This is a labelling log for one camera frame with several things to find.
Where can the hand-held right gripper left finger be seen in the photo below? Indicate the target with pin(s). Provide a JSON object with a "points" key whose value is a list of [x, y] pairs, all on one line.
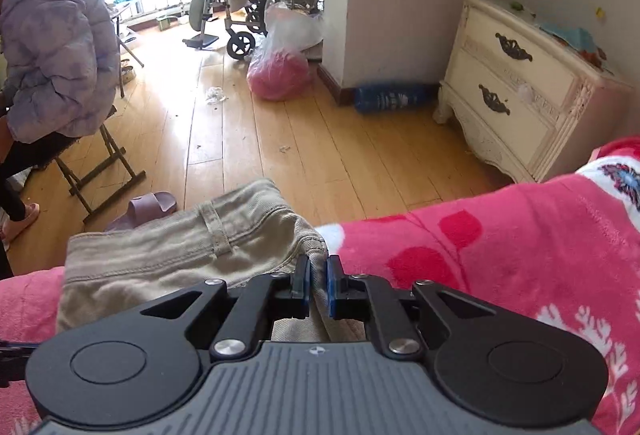
{"points": [[302, 287]]}

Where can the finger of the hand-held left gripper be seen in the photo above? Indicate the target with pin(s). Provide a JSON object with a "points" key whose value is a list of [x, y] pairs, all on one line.
{"points": [[12, 362]]}

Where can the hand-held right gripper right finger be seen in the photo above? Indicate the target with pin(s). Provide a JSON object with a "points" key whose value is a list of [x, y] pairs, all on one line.
{"points": [[330, 290]]}

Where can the beige pants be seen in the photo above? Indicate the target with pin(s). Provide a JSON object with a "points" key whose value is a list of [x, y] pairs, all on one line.
{"points": [[165, 255]]}

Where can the pink slipper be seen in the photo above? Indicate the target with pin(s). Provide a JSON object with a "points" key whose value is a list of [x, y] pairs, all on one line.
{"points": [[150, 207]]}

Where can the red floral blanket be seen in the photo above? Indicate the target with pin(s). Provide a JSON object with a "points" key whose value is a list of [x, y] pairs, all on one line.
{"points": [[500, 255]]}

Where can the folding chair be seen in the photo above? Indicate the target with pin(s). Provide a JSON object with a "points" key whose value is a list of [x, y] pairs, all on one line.
{"points": [[125, 188]]}

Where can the crumpled paper scrap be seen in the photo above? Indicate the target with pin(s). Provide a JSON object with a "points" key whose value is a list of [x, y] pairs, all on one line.
{"points": [[216, 95]]}

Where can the red filled plastic bag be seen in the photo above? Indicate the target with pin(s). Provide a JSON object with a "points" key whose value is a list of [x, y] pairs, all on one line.
{"points": [[277, 75]]}

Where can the metal bowl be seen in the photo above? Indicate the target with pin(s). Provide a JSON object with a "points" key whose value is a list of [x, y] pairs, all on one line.
{"points": [[127, 72]]}

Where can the cream nightstand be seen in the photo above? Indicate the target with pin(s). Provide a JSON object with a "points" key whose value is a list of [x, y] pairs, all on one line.
{"points": [[520, 80]]}

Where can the small folding table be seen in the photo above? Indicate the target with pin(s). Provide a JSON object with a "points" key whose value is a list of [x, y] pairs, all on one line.
{"points": [[127, 10]]}

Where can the teal cloth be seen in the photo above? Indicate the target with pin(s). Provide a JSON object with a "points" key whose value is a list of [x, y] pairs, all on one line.
{"points": [[575, 37]]}

